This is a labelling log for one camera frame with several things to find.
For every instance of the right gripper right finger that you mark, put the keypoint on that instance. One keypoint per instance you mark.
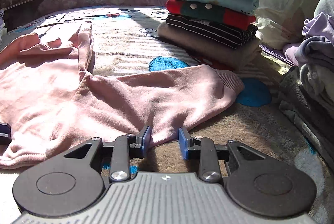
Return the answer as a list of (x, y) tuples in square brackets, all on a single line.
[(204, 150)]

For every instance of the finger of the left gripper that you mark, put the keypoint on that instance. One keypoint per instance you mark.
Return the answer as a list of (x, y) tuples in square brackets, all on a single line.
[(5, 134)]

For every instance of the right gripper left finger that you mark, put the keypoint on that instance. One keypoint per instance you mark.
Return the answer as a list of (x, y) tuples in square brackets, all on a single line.
[(127, 147)]

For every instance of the pink sweatshirt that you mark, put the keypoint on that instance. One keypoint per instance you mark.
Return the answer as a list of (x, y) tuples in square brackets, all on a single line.
[(52, 102)]

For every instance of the grey purple clothes pile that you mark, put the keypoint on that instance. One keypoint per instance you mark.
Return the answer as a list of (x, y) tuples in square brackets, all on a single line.
[(307, 88)]

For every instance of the beige folded garment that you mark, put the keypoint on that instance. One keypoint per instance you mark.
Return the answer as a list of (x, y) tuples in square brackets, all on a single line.
[(209, 48)]

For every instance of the black white striped garment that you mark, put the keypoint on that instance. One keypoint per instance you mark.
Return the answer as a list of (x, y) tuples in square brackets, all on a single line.
[(230, 36)]

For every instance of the red green folded sweater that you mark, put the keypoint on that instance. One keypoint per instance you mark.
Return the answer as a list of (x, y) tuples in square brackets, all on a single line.
[(209, 12)]

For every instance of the cream pillow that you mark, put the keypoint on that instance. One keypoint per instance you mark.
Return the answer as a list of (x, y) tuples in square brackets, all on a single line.
[(281, 21)]

